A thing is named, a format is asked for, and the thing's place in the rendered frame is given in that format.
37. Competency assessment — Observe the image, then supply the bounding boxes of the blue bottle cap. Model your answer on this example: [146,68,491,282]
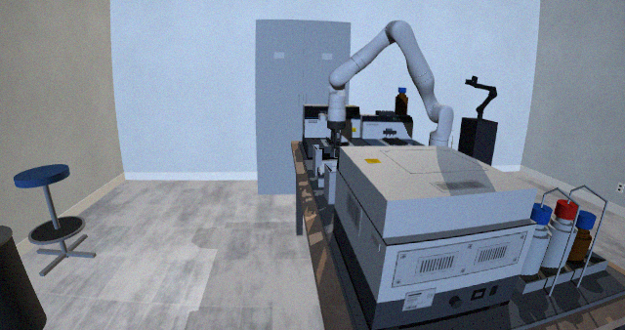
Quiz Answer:
[530,203,553,223]
[576,210,596,228]

